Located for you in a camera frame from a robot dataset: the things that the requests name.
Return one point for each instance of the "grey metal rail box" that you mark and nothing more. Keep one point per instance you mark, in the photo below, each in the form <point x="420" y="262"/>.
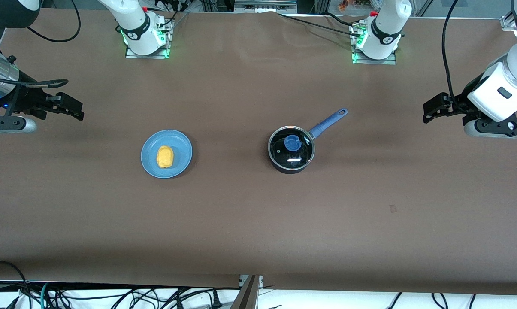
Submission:
<point x="264" y="6"/>

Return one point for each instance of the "blue round plate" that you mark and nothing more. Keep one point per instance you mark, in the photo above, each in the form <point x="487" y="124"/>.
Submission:
<point x="181" y="146"/>

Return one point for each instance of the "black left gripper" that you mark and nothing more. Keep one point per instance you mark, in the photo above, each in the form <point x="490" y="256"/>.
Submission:
<point x="459" y="107"/>

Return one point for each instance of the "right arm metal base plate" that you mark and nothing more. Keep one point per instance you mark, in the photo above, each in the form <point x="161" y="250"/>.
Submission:
<point x="131" y="55"/>

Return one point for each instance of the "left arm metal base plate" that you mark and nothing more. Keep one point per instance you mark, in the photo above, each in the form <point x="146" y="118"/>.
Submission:
<point x="389" y="61"/>

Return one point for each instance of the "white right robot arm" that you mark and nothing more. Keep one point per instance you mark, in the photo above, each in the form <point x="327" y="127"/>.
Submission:
<point x="134" y="21"/>

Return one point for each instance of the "aluminium frame corner bracket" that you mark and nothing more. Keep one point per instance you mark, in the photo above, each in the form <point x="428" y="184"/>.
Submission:
<point x="508" y="23"/>

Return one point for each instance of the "aluminium profile post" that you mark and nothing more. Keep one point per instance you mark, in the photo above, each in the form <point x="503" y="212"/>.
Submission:
<point x="247" y="296"/>

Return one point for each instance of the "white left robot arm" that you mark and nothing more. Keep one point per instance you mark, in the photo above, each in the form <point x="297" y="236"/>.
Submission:
<point x="387" y="30"/>

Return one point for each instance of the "brown table cover sheet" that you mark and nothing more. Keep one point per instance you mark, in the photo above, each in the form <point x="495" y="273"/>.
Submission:
<point x="241" y="223"/>

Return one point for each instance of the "glass lid with blue knob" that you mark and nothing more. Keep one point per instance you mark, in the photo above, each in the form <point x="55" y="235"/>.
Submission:
<point x="301" y="152"/>

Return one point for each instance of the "yellow potato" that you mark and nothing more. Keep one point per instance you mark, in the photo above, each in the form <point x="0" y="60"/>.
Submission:
<point x="164" y="157"/>

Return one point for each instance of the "orange object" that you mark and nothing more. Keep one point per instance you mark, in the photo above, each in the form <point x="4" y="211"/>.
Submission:
<point x="347" y="5"/>

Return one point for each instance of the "white lower shelf board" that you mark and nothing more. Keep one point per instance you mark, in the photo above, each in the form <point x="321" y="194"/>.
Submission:
<point x="327" y="301"/>

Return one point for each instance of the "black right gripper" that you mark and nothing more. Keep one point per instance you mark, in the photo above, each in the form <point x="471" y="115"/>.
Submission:
<point x="25" y="98"/>

